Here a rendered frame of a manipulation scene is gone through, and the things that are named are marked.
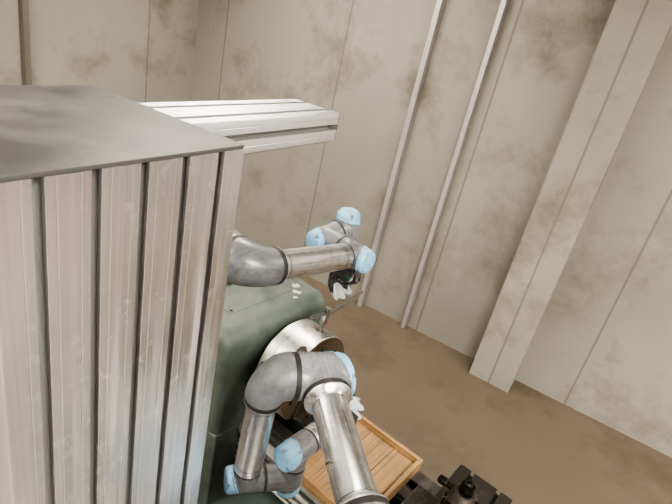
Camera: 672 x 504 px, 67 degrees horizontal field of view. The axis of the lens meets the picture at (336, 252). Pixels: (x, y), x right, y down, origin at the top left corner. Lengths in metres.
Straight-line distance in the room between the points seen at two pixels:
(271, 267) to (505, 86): 2.73
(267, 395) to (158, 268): 0.76
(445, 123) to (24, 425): 3.52
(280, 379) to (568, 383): 3.11
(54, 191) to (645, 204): 3.44
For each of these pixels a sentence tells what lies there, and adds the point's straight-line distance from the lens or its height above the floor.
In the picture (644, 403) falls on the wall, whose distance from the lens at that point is 4.10.
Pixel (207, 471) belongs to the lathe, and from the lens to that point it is 1.94.
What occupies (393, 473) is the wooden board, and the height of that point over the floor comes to 0.89.
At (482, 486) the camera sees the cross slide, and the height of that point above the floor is 0.97.
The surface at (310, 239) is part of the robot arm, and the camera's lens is 1.53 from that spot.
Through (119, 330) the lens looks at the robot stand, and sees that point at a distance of 0.52.
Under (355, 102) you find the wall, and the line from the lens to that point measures 4.11.
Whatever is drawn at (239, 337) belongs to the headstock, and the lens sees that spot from 1.61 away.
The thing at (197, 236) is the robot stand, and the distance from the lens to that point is 0.53.
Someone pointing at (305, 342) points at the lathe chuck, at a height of 1.23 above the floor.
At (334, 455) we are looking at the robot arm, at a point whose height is 1.37.
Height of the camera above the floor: 2.17
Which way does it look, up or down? 24 degrees down
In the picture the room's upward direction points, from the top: 13 degrees clockwise
